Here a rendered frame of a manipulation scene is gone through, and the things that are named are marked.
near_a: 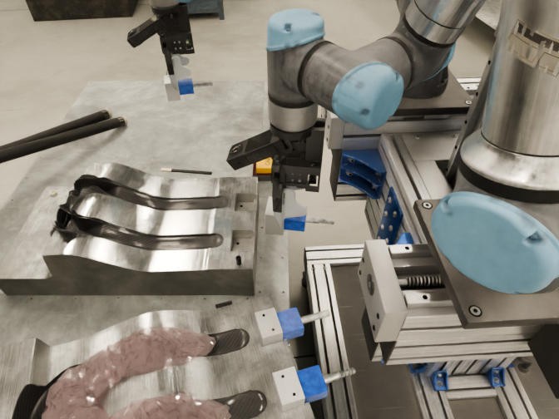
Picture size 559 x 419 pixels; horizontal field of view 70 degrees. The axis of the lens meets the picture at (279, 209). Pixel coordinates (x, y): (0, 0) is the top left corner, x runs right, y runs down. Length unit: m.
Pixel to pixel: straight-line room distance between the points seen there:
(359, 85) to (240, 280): 0.45
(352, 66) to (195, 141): 0.78
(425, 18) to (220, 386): 0.58
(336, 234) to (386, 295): 1.39
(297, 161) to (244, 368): 0.34
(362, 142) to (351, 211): 1.15
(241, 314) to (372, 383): 0.75
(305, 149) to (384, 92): 0.21
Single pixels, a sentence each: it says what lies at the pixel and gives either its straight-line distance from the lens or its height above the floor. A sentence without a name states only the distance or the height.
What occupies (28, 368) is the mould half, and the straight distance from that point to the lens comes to 0.73.
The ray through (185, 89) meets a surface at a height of 0.93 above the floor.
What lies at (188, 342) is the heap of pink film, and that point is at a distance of 0.68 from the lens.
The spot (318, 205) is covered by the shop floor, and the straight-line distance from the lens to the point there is 2.11.
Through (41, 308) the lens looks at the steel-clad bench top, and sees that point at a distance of 0.93.
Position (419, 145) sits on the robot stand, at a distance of 0.97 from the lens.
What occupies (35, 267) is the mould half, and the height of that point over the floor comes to 0.86.
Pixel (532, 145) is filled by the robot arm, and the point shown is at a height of 1.31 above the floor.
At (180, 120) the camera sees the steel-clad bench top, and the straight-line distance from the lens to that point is 1.30.
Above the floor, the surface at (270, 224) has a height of 0.93.
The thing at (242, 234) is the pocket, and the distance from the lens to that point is 0.81.
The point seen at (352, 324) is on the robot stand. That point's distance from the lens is 1.48.
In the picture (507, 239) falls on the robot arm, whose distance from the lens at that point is 0.39.
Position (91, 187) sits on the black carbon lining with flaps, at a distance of 0.89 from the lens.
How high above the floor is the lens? 1.49
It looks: 46 degrees down
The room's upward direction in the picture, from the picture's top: straight up
